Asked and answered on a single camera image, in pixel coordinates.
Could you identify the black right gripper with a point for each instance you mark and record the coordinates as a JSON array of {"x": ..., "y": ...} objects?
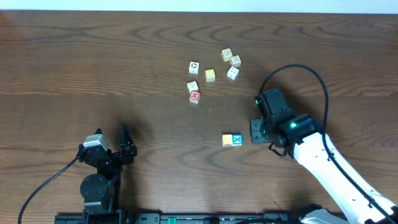
[{"x": 257, "y": 137}]

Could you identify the plain white wooden block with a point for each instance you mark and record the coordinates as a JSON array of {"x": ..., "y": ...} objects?
[{"x": 233, "y": 73}]

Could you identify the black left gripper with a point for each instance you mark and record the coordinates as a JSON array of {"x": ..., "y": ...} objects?
[{"x": 112, "y": 154}]

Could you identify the wooden block green W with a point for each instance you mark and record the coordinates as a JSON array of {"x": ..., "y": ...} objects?
[{"x": 192, "y": 86}]

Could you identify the yellow M wooden block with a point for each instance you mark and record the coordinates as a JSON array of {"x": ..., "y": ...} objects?
[{"x": 227, "y": 140}]

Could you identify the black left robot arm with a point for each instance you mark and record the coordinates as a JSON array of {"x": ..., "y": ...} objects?
[{"x": 101, "y": 190}]

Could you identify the red letter wooden block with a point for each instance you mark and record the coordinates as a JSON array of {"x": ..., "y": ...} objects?
[{"x": 194, "y": 96}]

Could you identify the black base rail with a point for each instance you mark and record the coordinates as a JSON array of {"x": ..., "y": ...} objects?
[{"x": 317, "y": 216}]

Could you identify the wooden block yellow side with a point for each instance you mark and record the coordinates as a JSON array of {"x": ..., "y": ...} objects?
[{"x": 226, "y": 54}]

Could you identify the blue X wooden block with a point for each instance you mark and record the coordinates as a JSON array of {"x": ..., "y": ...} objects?
[{"x": 237, "y": 139}]

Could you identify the yellow top wooden block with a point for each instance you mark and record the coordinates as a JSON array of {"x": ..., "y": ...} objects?
[{"x": 210, "y": 75}]

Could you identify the wooden block red side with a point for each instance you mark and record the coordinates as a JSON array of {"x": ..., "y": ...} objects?
[{"x": 235, "y": 61}]

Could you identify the wooden block with face picture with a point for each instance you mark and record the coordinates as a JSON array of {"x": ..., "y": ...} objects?
[{"x": 194, "y": 68}]

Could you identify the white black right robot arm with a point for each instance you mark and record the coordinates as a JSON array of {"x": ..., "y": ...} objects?
[{"x": 302, "y": 139}]

